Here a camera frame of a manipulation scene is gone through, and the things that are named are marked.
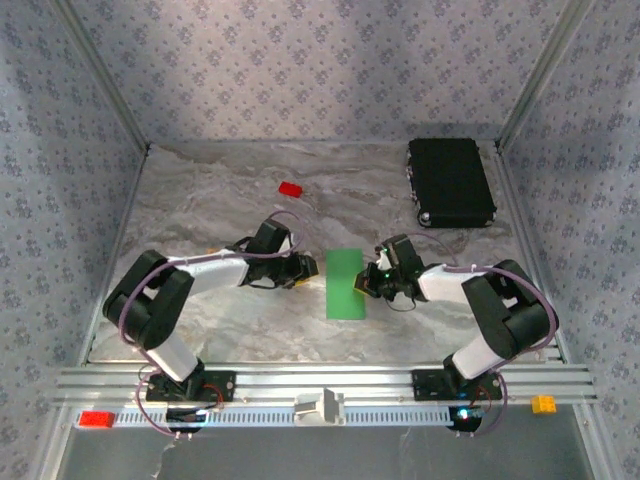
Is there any green paper sheet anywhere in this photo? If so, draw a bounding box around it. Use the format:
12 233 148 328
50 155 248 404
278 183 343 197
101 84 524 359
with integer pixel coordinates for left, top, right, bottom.
324 248 368 320

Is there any black hard case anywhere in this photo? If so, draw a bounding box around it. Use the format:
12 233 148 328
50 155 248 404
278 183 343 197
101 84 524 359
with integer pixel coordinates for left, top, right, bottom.
407 138 498 229

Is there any right controller board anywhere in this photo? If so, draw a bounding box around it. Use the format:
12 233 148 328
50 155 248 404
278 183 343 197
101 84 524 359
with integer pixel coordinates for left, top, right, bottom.
447 405 485 434

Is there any controller board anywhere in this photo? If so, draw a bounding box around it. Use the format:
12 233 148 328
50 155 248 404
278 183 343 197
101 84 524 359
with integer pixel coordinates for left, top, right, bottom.
447 405 485 434
164 407 209 434

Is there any left controller board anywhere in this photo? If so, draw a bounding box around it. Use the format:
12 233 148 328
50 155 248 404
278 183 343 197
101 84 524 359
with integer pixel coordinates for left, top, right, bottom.
164 407 209 434

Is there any large red toy brick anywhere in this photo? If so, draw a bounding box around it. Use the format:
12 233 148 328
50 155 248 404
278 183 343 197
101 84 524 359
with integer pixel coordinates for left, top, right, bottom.
78 410 117 429

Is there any aluminium mounting rail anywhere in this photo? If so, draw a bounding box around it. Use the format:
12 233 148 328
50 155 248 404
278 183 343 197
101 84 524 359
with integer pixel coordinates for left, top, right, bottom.
52 364 599 406

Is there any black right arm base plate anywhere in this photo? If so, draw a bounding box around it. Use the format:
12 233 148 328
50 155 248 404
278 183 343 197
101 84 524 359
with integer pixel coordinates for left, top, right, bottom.
411 369 503 402

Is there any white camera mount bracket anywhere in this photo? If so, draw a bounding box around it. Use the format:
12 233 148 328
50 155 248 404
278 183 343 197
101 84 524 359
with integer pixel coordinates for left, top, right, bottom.
293 388 346 427

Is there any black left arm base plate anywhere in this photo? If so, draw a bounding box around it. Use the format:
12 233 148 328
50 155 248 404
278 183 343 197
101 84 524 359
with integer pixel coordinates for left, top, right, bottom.
144 370 237 403

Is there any aluminium table side rail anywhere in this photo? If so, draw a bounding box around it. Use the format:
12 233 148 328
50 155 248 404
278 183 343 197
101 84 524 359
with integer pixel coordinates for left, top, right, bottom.
497 144 572 365
77 144 151 366

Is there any white slotted cable duct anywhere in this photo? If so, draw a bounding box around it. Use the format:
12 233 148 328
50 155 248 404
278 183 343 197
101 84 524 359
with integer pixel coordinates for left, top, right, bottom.
74 405 484 429

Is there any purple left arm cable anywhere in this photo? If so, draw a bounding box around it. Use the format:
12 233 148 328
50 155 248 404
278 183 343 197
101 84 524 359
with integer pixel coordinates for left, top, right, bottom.
121 210 307 440

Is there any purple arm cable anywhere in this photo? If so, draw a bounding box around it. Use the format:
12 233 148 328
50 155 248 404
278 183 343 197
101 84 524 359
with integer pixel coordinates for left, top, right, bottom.
121 210 307 440
399 232 558 439

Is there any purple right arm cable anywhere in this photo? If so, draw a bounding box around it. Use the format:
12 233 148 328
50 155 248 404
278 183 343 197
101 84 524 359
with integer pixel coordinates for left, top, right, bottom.
399 232 558 439

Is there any aluminium frame post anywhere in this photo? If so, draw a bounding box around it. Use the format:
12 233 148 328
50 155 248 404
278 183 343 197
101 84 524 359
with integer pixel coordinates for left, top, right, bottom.
497 0 599 151

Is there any aluminium frame leg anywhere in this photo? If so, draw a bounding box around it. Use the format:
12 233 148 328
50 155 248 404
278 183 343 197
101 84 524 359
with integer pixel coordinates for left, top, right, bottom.
573 403 614 480
37 404 76 480

